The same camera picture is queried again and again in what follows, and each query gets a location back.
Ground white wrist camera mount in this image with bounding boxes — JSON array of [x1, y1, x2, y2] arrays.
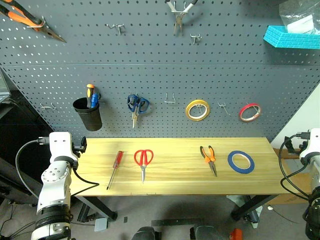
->
[[298, 128, 320, 162], [48, 131, 79, 164]]

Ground dark rounded shape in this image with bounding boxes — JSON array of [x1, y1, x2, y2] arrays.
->
[[189, 224, 221, 240], [130, 225, 161, 240]]

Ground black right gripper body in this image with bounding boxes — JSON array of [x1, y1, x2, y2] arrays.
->
[[284, 136, 309, 154]]

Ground black plastic cup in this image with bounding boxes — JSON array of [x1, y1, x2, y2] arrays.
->
[[72, 96, 104, 132]]

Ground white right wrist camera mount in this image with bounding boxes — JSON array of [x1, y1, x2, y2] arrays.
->
[[298, 128, 320, 162]]

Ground blue tape roll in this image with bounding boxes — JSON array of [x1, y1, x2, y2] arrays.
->
[[227, 150, 256, 174]]

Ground large orange black pliers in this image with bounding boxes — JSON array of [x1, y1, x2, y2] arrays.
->
[[0, 0, 68, 44]]

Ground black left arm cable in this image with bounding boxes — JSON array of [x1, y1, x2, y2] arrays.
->
[[15, 136, 101, 201]]

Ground small red orange object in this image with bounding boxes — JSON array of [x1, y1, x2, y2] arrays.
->
[[229, 228, 244, 240]]

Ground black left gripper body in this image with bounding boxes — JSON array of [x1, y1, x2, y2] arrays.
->
[[71, 136, 88, 158]]

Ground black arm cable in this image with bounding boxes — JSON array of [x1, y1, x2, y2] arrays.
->
[[278, 132, 312, 202], [15, 136, 101, 201]]

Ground white black handled pliers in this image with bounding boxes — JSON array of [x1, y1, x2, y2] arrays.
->
[[164, 0, 200, 36]]

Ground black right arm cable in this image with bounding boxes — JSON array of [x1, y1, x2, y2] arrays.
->
[[278, 132, 312, 202]]

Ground orange black handled screwdriver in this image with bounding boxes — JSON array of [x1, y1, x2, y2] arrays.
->
[[85, 83, 96, 109]]

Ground teal brick pattern box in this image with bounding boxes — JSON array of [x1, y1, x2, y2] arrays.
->
[[262, 24, 320, 50]]

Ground metal pegboard hook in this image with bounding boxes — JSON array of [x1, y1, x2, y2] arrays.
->
[[26, 16, 48, 29], [217, 102, 231, 116], [39, 102, 58, 111], [190, 33, 203, 45], [104, 23, 125, 36], [163, 92, 176, 104]]

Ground clear plastic bag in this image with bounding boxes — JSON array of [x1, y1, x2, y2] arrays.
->
[[278, 0, 320, 35]]

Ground red handled scissors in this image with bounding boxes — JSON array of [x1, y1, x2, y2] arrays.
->
[[133, 149, 154, 185]]

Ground black table leg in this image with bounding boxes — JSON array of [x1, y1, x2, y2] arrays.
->
[[230, 194, 279, 222], [74, 195, 119, 221]]

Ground red handled screwdriver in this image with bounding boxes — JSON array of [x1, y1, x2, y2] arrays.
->
[[106, 150, 125, 191]]

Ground small orange black pliers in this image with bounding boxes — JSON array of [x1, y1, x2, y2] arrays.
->
[[199, 145, 219, 178]]

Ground yellow tape roll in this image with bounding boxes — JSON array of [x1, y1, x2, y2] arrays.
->
[[184, 99, 211, 123]]

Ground blue handled scissors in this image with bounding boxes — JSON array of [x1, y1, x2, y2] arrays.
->
[[126, 93, 151, 130]]

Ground black floor bar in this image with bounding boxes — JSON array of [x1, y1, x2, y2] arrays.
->
[[150, 218, 204, 228]]

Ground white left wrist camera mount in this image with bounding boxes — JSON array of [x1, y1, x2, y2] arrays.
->
[[48, 131, 79, 164]]

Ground red tape roll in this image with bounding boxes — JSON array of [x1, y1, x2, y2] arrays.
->
[[238, 102, 263, 123]]

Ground dark grey pegboard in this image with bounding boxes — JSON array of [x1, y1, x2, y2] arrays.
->
[[0, 0, 320, 139]]

